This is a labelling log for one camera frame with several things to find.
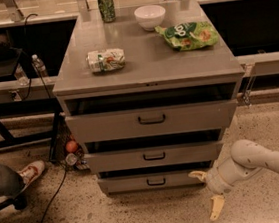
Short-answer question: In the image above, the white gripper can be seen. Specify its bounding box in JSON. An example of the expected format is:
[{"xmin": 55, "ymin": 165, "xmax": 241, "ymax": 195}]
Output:
[{"xmin": 188, "ymin": 157, "xmax": 262, "ymax": 221}]

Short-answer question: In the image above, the grey bottom drawer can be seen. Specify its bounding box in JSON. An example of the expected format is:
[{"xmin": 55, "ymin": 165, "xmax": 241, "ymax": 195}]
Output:
[{"xmin": 97, "ymin": 170, "xmax": 201, "ymax": 196}]

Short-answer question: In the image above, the grey drawer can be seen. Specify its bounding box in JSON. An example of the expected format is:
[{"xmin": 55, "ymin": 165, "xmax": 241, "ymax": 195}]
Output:
[
  {"xmin": 97, "ymin": 170, "xmax": 201, "ymax": 196},
  {"xmin": 85, "ymin": 142, "xmax": 223, "ymax": 174},
  {"xmin": 66, "ymin": 100, "xmax": 237, "ymax": 143}
]

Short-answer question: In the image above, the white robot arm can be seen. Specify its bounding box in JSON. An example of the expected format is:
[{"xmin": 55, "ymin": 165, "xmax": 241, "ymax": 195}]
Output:
[{"xmin": 188, "ymin": 140, "xmax": 279, "ymax": 221}]

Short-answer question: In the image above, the grey middle drawer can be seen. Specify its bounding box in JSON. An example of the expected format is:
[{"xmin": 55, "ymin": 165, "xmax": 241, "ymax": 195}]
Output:
[{"xmin": 85, "ymin": 142, "xmax": 223, "ymax": 174}]

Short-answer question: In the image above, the grey drawer cabinet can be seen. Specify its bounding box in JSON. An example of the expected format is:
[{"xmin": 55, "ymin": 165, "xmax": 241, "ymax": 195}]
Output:
[{"xmin": 43, "ymin": 0, "xmax": 258, "ymax": 204}]

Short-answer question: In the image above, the grey top drawer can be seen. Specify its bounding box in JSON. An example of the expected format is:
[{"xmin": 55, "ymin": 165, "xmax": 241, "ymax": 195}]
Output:
[{"xmin": 66, "ymin": 100, "xmax": 237, "ymax": 143}]

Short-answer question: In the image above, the orange fruit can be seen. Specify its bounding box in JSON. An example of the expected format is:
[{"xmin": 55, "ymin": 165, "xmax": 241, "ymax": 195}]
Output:
[{"xmin": 65, "ymin": 140, "xmax": 78, "ymax": 154}]

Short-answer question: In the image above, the green chip bag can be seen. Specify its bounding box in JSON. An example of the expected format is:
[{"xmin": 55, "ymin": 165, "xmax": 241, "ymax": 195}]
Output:
[{"xmin": 154, "ymin": 21, "xmax": 219, "ymax": 52}]

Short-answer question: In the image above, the white lying soda can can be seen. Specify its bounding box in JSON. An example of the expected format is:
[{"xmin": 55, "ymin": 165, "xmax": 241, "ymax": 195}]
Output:
[{"xmin": 86, "ymin": 48, "xmax": 125, "ymax": 73}]

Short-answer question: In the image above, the white red sneaker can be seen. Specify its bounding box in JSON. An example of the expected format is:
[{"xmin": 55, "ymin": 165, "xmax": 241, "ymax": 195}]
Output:
[{"xmin": 19, "ymin": 160, "xmax": 45, "ymax": 190}]

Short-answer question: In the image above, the white bowl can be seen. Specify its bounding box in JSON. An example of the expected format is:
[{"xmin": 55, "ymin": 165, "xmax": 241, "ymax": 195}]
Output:
[{"xmin": 134, "ymin": 5, "xmax": 166, "ymax": 31}]

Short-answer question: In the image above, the grey jeans leg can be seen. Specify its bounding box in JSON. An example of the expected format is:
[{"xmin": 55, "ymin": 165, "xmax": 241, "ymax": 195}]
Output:
[{"xmin": 0, "ymin": 164, "xmax": 24, "ymax": 197}]

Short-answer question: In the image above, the clear water bottle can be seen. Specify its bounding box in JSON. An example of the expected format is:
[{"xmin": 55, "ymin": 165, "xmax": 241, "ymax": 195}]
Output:
[{"xmin": 32, "ymin": 54, "xmax": 49, "ymax": 79}]

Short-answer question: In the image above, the green standing soda can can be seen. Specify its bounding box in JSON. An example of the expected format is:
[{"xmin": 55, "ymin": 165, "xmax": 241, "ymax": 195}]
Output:
[{"xmin": 98, "ymin": 0, "xmax": 116, "ymax": 23}]

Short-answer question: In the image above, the black floor cable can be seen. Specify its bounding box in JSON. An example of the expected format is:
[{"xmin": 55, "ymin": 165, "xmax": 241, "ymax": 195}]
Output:
[{"xmin": 27, "ymin": 165, "xmax": 76, "ymax": 223}]

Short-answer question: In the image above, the black side table frame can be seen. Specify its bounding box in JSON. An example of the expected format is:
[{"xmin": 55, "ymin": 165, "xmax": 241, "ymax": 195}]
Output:
[{"xmin": 0, "ymin": 42, "xmax": 69, "ymax": 169}]

